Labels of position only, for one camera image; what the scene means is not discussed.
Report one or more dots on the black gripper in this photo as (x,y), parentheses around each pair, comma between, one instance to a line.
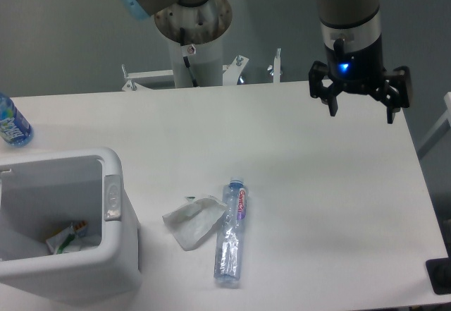
(362,67)

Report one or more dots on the green white wrapper in bin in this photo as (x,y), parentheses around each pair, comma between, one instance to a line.
(61,240)

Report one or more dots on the white frame at right edge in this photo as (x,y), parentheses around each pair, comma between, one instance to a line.
(436,132)

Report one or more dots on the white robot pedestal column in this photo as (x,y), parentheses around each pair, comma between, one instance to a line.
(204,26)

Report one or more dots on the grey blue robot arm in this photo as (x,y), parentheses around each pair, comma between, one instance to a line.
(351,31)

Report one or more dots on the crushed clear plastic bottle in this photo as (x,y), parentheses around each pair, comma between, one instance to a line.
(231,235)

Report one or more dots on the white trash can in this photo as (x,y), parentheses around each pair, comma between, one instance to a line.
(42,194)

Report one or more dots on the white paper wrapper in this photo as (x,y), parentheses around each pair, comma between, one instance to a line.
(191,222)

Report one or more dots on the blue labelled water bottle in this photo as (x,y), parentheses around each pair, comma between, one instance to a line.
(15,129)

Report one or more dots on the black object at table edge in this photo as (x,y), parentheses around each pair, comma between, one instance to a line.
(439,275)

